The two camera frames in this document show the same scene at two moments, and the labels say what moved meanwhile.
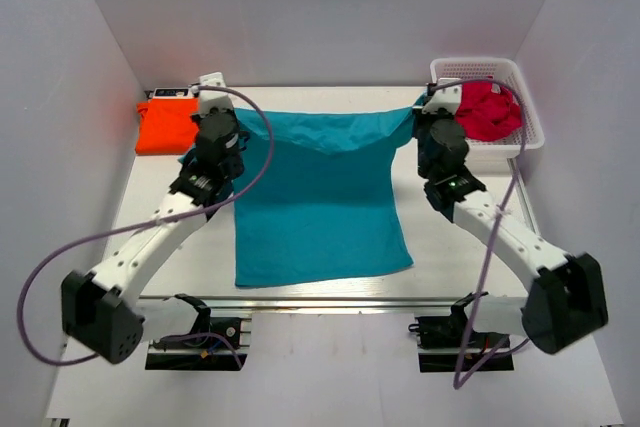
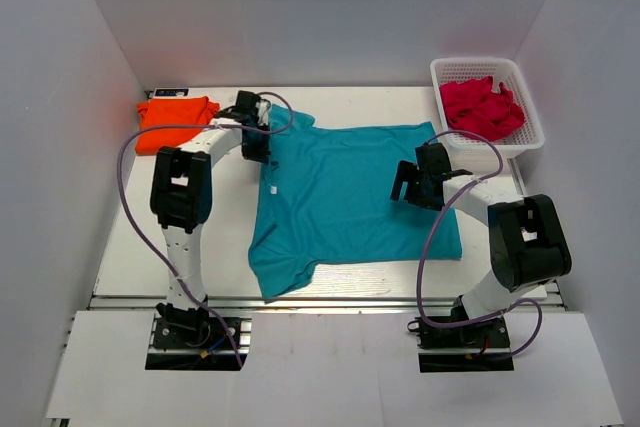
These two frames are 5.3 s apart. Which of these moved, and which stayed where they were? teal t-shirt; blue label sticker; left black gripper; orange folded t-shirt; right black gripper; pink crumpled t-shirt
Moved: left black gripper; teal t-shirt; right black gripper
Stayed: pink crumpled t-shirt; blue label sticker; orange folded t-shirt
